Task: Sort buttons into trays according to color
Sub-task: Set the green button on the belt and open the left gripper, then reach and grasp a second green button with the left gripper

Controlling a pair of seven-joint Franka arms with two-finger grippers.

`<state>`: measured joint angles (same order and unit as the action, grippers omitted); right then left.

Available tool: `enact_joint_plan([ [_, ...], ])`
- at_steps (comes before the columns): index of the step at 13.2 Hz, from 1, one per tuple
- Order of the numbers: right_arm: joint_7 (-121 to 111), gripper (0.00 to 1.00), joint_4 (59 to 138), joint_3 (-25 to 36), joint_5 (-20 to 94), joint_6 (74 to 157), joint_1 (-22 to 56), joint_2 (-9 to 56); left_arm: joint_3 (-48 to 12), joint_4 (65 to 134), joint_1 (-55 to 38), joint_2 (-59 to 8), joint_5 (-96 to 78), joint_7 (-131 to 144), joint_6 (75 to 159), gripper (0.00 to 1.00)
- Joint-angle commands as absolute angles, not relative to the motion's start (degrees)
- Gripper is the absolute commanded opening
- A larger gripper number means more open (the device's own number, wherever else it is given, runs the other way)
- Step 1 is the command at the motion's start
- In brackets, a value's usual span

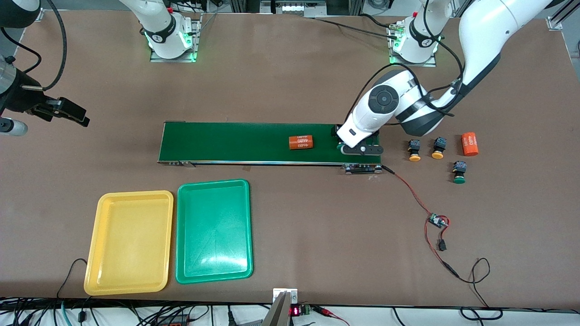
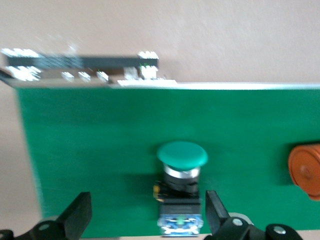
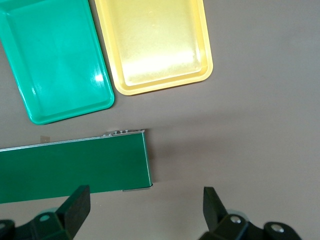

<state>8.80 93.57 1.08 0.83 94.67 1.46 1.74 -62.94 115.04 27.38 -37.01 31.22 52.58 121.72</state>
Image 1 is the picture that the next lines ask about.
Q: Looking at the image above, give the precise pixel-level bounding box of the yellow plastic tray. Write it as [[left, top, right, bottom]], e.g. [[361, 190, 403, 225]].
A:
[[83, 190, 174, 296]]

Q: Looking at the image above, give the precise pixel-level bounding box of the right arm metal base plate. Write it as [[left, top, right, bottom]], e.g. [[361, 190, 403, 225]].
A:
[[150, 13, 203, 63]]

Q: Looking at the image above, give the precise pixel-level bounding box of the black cable bundle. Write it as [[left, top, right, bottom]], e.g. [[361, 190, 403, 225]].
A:
[[0, 297, 213, 326]]

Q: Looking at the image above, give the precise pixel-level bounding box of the thin black looped cable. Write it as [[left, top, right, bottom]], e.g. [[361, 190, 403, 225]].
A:
[[457, 258, 503, 321]]

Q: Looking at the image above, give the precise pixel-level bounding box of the green plastic tray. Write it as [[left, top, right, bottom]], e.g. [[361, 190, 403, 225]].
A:
[[175, 179, 253, 285]]

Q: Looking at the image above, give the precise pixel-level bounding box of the red clip lead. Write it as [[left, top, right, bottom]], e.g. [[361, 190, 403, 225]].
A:
[[313, 306, 349, 326]]

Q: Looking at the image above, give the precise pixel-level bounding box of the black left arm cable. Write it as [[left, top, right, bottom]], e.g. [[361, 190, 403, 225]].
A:
[[356, 0, 467, 118]]

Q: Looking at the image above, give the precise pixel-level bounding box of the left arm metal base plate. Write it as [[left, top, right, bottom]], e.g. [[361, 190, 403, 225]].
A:
[[389, 22, 438, 67]]

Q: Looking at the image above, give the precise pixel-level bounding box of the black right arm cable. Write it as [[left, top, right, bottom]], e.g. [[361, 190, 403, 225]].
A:
[[0, 0, 68, 90]]

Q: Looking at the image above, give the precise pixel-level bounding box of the black base power cable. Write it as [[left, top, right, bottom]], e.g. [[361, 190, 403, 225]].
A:
[[313, 13, 401, 41]]

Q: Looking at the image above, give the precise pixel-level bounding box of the aluminium camera mount bar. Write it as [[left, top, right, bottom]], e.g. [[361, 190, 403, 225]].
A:
[[262, 288, 299, 326]]

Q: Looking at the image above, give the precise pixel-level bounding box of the grey equipment box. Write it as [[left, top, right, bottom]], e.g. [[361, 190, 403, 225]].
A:
[[260, 0, 328, 18]]

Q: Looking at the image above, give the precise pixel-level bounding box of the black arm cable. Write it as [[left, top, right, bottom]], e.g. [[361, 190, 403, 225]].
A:
[[0, 0, 68, 90], [356, 0, 467, 118]]

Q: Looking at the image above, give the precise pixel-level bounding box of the orange cylinder with white print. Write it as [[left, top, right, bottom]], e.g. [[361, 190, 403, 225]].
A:
[[289, 134, 315, 151], [461, 132, 480, 157]]

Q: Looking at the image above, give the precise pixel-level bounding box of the green belt conveyor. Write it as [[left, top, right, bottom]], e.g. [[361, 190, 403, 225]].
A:
[[157, 121, 384, 175]]

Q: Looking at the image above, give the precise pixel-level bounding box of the red and black wire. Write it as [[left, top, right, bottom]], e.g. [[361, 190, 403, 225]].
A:
[[382, 166, 460, 278]]

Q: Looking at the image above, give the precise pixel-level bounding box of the aluminium corner bracket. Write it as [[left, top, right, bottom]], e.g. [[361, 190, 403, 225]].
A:
[[547, 14, 580, 31]]

